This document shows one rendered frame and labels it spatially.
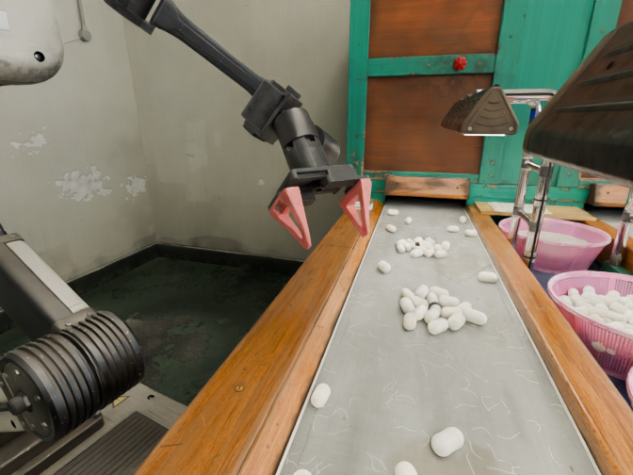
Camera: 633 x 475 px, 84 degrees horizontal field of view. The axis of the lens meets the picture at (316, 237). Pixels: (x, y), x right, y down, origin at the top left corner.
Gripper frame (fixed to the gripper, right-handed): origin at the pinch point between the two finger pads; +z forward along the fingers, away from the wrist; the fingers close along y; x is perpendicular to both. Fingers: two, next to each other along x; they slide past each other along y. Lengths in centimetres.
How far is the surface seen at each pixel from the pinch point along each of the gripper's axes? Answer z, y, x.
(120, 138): -161, 6, -190
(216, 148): -132, -49, -166
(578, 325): 24.3, -36.1, 3.2
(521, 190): -5, -64, -8
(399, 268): 3.4, -29.0, -22.7
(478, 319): 17.7, -22.2, -3.1
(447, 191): -21, -80, -40
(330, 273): 0.6, -10.6, -22.2
